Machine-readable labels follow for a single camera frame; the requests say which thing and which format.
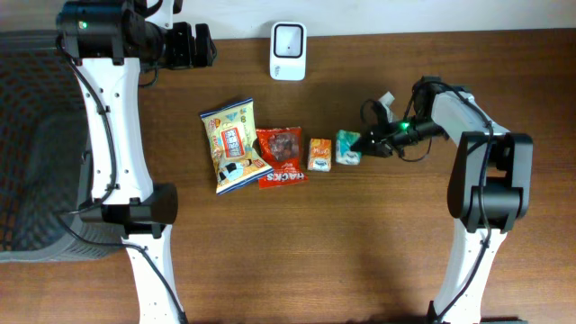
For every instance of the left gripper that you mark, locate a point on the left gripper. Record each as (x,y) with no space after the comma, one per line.
(188,57)

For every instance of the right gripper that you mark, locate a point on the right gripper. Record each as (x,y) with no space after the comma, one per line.
(382,135)

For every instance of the green tissue pack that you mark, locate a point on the green tissue pack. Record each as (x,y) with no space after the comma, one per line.
(345,139)

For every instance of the orange tissue pack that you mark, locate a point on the orange tissue pack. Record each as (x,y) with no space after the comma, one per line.
(320,154)

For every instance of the red snack bag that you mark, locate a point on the red snack bag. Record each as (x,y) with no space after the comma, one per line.
(281,148)

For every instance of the yellow wet wipes pack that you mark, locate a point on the yellow wet wipes pack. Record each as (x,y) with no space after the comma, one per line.
(231,132)

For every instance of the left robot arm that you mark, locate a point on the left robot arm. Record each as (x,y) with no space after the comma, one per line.
(109,45)

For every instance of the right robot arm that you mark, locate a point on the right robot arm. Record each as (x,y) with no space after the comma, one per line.
(488,191)

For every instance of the white barcode scanner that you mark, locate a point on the white barcode scanner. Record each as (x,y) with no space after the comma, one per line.
(288,51)

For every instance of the grey plastic mesh basket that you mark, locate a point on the grey plastic mesh basket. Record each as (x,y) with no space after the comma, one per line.
(45,162)

